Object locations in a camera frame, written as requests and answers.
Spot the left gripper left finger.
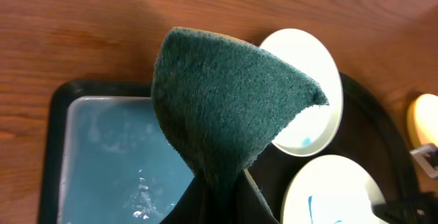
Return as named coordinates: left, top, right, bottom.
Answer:
left=160, top=174, right=211, bottom=224

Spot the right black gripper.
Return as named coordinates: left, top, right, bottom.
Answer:
left=372, top=192, right=437, bottom=224

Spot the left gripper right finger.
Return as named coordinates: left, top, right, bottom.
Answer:
left=231, top=169, right=279, bottom=224

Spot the pale green plate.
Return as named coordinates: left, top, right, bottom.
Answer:
left=281, top=155, right=385, bottom=224
left=260, top=29, right=344, bottom=157

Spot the yellow plate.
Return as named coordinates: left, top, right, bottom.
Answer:
left=407, top=93, right=438, bottom=149

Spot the green yellow sponge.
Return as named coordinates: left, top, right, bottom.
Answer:
left=151, top=27, right=329, bottom=197

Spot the round black serving tray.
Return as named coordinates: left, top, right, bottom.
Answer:
left=249, top=74, right=421, bottom=221

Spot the black rectangular water tray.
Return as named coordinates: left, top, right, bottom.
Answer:
left=37, top=80, right=193, bottom=223

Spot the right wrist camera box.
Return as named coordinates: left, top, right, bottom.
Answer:
left=410, top=144, right=437, bottom=179

